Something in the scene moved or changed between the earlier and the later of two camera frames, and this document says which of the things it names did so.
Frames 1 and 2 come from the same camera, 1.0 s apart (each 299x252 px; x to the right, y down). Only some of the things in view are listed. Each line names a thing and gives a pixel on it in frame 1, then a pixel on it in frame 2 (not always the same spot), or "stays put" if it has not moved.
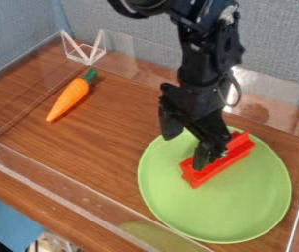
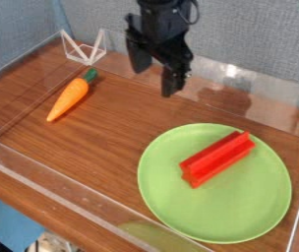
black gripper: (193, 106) → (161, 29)
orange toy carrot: (73, 94) stays put
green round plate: (236, 207) stays put
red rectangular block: (241, 145) stays put
